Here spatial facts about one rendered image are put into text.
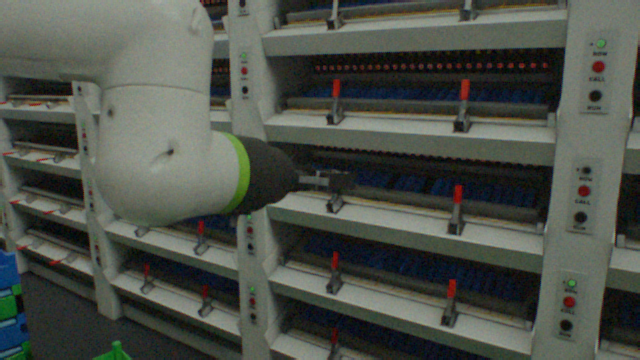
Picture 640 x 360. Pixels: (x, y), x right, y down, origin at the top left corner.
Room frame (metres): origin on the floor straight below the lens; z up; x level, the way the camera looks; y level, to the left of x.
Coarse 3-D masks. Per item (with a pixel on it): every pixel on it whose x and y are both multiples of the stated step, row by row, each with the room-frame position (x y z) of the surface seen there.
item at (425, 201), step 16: (352, 192) 0.98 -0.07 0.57; (368, 192) 0.95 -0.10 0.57; (384, 192) 0.93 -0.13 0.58; (400, 192) 0.92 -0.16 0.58; (432, 208) 0.88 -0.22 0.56; (448, 208) 0.86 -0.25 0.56; (464, 208) 0.84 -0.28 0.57; (480, 208) 0.82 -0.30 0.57; (496, 208) 0.81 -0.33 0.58; (512, 208) 0.80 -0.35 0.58; (528, 208) 0.79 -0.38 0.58; (512, 224) 0.78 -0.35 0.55
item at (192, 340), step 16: (128, 304) 1.43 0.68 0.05; (144, 304) 1.43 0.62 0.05; (144, 320) 1.37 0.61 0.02; (160, 320) 1.33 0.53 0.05; (176, 320) 1.32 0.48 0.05; (176, 336) 1.29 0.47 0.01; (192, 336) 1.25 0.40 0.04; (208, 336) 1.23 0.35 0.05; (208, 352) 1.21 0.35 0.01; (224, 352) 1.17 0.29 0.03; (240, 352) 1.15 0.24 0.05
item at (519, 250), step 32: (384, 160) 1.04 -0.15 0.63; (416, 160) 1.00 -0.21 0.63; (320, 192) 1.03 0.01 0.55; (320, 224) 0.96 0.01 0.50; (352, 224) 0.91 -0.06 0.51; (384, 224) 0.87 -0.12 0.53; (416, 224) 0.85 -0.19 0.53; (544, 224) 0.75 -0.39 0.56; (480, 256) 0.77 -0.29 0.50; (512, 256) 0.74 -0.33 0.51
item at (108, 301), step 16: (80, 112) 1.44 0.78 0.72; (96, 128) 1.42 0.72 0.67; (80, 144) 1.45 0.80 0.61; (96, 144) 1.41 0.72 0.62; (80, 160) 1.45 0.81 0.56; (96, 192) 1.41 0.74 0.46; (96, 208) 1.42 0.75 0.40; (96, 224) 1.42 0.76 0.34; (112, 240) 1.43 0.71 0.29; (112, 256) 1.42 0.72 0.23; (96, 272) 1.44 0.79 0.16; (96, 288) 1.45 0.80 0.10; (112, 288) 1.41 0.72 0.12; (112, 304) 1.41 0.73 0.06
